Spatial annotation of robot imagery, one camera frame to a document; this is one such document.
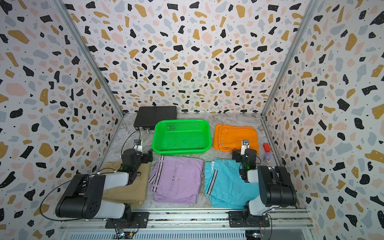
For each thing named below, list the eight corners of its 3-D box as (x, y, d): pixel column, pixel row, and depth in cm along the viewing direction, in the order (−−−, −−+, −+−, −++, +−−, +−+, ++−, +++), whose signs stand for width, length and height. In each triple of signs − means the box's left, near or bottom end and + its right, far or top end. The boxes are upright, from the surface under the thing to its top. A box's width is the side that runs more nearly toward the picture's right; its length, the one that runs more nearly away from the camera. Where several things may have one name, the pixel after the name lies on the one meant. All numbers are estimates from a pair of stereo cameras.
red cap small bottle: (262, 162, 98) (265, 158, 94) (262, 146, 105) (265, 142, 101) (270, 164, 97) (273, 160, 93) (269, 148, 105) (272, 144, 101)
